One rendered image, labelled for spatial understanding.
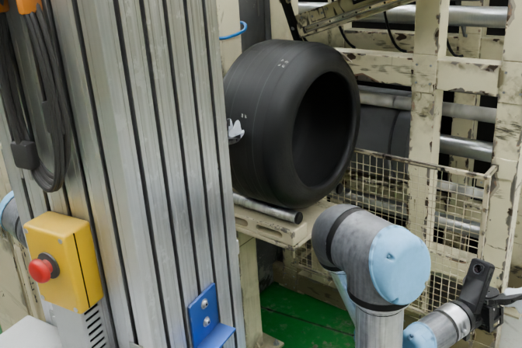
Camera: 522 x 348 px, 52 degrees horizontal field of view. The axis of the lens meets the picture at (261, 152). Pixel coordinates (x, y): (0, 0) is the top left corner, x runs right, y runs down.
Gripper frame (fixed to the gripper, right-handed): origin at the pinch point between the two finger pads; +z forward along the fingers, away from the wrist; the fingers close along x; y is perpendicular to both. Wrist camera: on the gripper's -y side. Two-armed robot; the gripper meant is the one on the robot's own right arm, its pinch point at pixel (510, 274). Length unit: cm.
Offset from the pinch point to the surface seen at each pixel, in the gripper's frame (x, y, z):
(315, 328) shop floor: -125, 90, 33
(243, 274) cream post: -121, 43, -5
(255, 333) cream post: -127, 78, 0
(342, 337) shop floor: -112, 92, 39
